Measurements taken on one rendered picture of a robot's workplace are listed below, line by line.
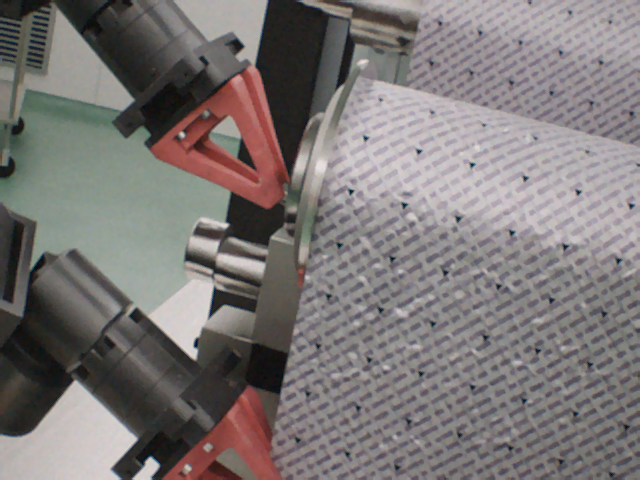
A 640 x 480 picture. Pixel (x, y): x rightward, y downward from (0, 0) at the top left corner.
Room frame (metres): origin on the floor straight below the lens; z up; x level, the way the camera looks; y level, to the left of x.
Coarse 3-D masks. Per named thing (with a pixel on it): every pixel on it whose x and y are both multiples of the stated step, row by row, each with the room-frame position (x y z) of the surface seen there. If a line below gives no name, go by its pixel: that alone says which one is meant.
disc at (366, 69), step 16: (368, 64) 0.70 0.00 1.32; (352, 80) 0.67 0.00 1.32; (352, 96) 0.67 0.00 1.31; (336, 112) 0.65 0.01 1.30; (336, 128) 0.64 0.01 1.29; (320, 160) 0.63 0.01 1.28; (320, 176) 0.63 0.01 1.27; (320, 192) 0.63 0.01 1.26; (304, 224) 0.63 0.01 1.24; (304, 240) 0.63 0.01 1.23; (304, 256) 0.63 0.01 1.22; (304, 272) 0.64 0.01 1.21
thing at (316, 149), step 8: (336, 96) 0.68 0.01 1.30; (328, 112) 0.67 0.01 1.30; (328, 120) 0.66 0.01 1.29; (320, 128) 0.66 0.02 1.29; (320, 136) 0.66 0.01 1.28; (320, 144) 0.65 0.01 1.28; (312, 152) 0.65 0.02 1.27; (320, 152) 0.65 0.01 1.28; (312, 160) 0.65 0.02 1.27; (312, 168) 0.65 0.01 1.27; (312, 176) 0.65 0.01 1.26; (304, 184) 0.65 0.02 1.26; (304, 192) 0.65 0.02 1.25; (304, 200) 0.65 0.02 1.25; (304, 208) 0.65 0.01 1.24; (296, 216) 0.65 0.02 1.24; (304, 216) 0.65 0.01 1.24; (296, 224) 0.65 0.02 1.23; (296, 232) 0.65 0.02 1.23; (296, 240) 0.65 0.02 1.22; (296, 248) 0.65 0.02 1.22; (296, 256) 0.66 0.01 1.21; (296, 264) 0.66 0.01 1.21
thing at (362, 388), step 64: (320, 320) 0.64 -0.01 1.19; (384, 320) 0.63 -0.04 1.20; (320, 384) 0.63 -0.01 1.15; (384, 384) 0.63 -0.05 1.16; (448, 384) 0.62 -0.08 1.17; (512, 384) 0.62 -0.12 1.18; (576, 384) 0.61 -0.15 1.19; (320, 448) 0.63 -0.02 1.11; (384, 448) 0.63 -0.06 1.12; (448, 448) 0.62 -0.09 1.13; (512, 448) 0.62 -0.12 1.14; (576, 448) 0.61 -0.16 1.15
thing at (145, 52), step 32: (128, 0) 0.71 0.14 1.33; (160, 0) 0.71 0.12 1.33; (96, 32) 0.71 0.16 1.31; (128, 32) 0.70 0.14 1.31; (160, 32) 0.70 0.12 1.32; (192, 32) 0.72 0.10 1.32; (128, 64) 0.70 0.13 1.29; (160, 64) 0.70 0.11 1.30; (192, 64) 0.67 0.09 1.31; (160, 96) 0.71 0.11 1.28; (192, 96) 0.71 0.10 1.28; (128, 128) 0.68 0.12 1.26
